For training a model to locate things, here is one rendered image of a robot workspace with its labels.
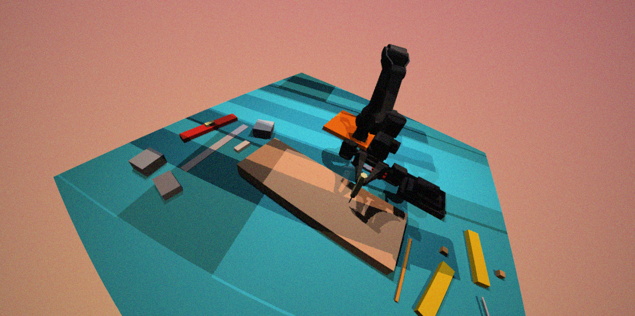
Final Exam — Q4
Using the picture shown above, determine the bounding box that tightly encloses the yellow flat bar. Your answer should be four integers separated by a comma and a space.
465, 229, 490, 288
414, 261, 455, 316

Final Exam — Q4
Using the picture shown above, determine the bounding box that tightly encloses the tan wooden floor panel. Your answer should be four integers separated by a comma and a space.
237, 138, 408, 275

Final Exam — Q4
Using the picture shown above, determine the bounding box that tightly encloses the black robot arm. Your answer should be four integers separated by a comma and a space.
352, 44, 410, 160

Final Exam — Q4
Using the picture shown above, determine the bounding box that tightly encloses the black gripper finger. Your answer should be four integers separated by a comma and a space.
363, 161, 388, 186
352, 151, 368, 182

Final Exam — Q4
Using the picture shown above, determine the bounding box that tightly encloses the orange thin bar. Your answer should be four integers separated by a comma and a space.
394, 238, 412, 302

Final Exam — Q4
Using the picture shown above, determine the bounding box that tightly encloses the awl with red handle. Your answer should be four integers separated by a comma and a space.
363, 164, 387, 180

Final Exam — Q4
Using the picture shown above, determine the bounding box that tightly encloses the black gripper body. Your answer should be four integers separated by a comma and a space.
339, 138, 408, 186

